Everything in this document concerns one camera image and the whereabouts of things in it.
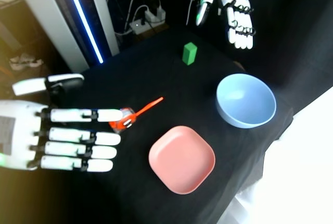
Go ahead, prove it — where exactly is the pair of white shoes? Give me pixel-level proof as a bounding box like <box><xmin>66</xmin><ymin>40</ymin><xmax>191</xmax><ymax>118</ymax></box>
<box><xmin>9</xmin><ymin>53</ymin><xmax>44</xmax><ymax>71</ymax></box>

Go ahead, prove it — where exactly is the white flat power strip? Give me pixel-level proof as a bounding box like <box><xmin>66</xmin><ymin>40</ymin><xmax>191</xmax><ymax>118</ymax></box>
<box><xmin>129</xmin><ymin>19</ymin><xmax>153</xmax><ymax>35</ymax></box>

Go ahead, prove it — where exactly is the white column with dark panel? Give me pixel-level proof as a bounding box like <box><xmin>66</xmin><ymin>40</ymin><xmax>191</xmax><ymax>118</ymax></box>
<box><xmin>10</xmin><ymin>0</ymin><xmax>120</xmax><ymax>73</ymax></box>

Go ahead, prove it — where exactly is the green block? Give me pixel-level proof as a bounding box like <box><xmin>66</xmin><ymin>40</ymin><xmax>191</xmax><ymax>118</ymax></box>
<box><xmin>182</xmin><ymin>42</ymin><xmax>198</xmax><ymax>66</ymax></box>

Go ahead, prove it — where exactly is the black table cloth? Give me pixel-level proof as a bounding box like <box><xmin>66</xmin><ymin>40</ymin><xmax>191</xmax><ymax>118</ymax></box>
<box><xmin>0</xmin><ymin>24</ymin><xmax>296</xmax><ymax>224</ymax></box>

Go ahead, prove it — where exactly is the orange tape measure with strap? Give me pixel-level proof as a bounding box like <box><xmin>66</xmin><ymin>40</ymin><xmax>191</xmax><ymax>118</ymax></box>
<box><xmin>108</xmin><ymin>96</ymin><xmax>164</xmax><ymax>134</ymax></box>

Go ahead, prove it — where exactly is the white power strip with plugs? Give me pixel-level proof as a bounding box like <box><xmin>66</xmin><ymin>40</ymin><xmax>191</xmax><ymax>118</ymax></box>
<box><xmin>144</xmin><ymin>6</ymin><xmax>167</xmax><ymax>23</ymax></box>

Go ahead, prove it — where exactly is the light blue bowl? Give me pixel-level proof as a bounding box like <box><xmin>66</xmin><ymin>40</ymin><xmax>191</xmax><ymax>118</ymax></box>
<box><xmin>216</xmin><ymin>73</ymin><xmax>277</xmax><ymax>129</ymax></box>

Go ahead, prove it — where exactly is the blue LED light strip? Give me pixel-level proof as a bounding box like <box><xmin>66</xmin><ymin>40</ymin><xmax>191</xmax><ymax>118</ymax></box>
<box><xmin>63</xmin><ymin>0</ymin><xmax>105</xmax><ymax>64</ymax></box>

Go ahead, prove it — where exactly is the pink square plate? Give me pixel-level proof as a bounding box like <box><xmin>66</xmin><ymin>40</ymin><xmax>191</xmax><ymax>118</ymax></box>
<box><xmin>148</xmin><ymin>126</ymin><xmax>216</xmax><ymax>195</ymax></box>

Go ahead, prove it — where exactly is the white cable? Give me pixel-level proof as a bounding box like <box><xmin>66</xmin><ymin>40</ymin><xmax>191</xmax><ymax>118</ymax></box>
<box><xmin>114</xmin><ymin>0</ymin><xmax>149</xmax><ymax>36</ymax></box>

